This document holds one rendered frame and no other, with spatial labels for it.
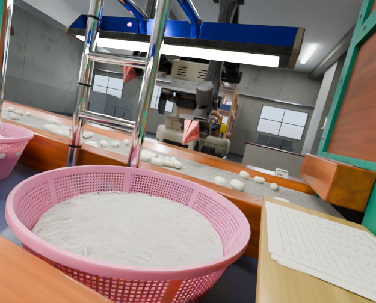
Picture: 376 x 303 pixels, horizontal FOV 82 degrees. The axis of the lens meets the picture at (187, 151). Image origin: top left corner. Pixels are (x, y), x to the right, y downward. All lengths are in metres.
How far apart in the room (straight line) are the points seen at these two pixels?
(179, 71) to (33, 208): 1.16
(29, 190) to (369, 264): 0.35
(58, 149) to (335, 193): 0.57
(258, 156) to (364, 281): 4.93
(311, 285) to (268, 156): 4.97
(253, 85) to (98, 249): 8.98
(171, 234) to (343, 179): 0.30
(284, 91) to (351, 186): 8.73
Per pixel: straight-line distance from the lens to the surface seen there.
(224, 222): 0.33
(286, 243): 0.24
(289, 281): 0.19
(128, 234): 0.27
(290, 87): 9.19
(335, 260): 0.26
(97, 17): 0.53
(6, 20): 0.25
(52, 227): 0.29
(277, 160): 5.17
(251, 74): 9.22
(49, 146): 0.61
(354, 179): 0.45
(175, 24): 0.61
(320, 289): 0.20
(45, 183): 0.33
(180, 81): 1.30
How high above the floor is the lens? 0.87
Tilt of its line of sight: 8 degrees down
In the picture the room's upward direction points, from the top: 13 degrees clockwise
